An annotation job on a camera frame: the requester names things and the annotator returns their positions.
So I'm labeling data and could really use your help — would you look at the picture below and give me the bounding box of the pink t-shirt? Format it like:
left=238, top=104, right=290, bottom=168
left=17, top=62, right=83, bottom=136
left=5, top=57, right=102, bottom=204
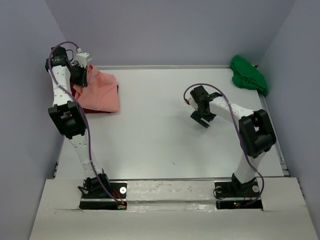
left=71, top=64, right=120, bottom=114

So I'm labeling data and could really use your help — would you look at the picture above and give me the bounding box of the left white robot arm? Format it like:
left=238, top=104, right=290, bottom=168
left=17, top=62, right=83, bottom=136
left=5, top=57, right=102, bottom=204
left=45, top=45, right=111, bottom=198

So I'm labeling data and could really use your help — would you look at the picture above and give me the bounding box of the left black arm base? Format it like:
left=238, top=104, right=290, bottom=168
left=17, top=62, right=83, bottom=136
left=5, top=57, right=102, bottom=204
left=78, top=181, right=128, bottom=211

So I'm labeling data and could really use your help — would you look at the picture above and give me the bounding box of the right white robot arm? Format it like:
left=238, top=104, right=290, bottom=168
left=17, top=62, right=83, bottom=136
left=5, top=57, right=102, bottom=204
left=185, top=83, right=277, bottom=200

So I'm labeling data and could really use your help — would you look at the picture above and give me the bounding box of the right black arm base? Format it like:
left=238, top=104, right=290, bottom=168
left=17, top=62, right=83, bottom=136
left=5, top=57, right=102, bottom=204
left=212, top=181, right=263, bottom=210

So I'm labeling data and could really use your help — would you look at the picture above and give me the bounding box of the folded red t-shirt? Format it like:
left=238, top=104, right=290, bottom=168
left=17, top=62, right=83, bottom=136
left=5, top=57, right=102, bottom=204
left=71, top=83, right=120, bottom=114

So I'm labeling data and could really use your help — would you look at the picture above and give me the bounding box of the green t-shirt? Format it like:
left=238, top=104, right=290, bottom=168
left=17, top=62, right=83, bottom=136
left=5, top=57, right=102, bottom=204
left=230, top=55, right=269, bottom=96

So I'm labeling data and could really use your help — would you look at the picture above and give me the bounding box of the white foam strip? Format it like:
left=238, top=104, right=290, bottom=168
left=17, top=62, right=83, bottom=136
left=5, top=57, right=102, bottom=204
left=126, top=180, right=216, bottom=202

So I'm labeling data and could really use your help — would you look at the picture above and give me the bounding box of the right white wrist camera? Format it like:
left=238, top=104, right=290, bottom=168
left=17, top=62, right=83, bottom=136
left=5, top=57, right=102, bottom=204
left=185, top=96, right=198, bottom=110

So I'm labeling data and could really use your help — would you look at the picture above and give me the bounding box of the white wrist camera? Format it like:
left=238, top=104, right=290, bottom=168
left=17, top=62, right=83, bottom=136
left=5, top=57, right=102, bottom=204
left=185, top=96, right=198, bottom=110
left=73, top=52, right=92, bottom=68

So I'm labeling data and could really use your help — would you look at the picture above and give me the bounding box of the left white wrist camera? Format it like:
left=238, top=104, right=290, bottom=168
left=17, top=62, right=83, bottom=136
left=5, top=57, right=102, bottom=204
left=73, top=52, right=92, bottom=68

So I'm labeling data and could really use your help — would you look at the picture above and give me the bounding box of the back aluminium rail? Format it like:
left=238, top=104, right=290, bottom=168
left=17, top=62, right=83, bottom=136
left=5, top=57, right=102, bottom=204
left=97, top=65, right=230, bottom=71

